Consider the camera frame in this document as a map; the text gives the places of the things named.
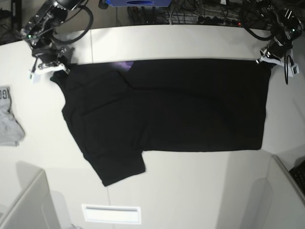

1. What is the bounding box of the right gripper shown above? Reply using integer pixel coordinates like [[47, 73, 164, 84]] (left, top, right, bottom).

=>
[[32, 45, 73, 74]]

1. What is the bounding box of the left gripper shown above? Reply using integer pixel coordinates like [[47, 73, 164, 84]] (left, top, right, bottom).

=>
[[256, 40, 293, 67]]

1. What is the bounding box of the black T-shirt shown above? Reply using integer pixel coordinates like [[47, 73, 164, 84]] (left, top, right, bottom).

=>
[[51, 59, 272, 186]]

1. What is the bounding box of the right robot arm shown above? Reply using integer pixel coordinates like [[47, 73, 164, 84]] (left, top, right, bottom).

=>
[[20, 0, 94, 78]]

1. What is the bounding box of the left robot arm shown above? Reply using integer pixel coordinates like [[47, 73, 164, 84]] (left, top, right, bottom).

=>
[[239, 0, 304, 65]]

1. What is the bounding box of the black power strip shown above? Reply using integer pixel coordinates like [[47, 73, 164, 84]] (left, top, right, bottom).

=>
[[203, 16, 241, 27]]

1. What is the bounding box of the grey folded garment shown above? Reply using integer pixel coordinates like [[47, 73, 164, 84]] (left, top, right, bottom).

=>
[[0, 86, 25, 146]]

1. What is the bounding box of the blue box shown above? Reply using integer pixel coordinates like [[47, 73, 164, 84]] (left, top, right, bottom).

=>
[[106, 0, 172, 7]]

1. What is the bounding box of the black keyboard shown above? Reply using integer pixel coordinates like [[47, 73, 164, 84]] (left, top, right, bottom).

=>
[[289, 161, 305, 192]]

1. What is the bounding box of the white partition panel left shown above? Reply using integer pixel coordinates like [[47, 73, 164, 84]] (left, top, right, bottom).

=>
[[0, 161, 61, 229]]

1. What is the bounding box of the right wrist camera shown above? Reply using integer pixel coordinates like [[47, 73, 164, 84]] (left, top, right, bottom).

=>
[[27, 70, 41, 84]]

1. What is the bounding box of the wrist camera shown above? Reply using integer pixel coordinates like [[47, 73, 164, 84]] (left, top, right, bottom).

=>
[[27, 70, 41, 84], [288, 63, 300, 77]]

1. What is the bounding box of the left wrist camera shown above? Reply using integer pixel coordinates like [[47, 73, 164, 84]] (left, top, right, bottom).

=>
[[288, 63, 300, 77]]

